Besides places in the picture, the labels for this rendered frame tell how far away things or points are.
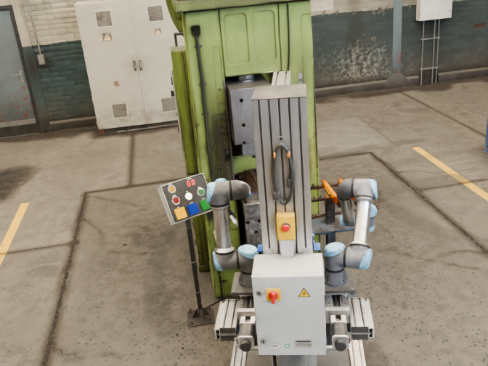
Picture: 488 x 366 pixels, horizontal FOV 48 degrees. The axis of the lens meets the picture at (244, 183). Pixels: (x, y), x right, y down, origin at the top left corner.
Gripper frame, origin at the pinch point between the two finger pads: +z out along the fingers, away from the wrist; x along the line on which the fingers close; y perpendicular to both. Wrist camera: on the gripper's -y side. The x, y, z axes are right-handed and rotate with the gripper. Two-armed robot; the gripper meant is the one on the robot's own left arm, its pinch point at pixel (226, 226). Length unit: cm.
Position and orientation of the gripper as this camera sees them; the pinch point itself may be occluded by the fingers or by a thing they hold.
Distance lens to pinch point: 373.3
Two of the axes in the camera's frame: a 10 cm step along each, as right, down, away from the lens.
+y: -0.9, 4.0, -9.1
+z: 0.8, 9.2, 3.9
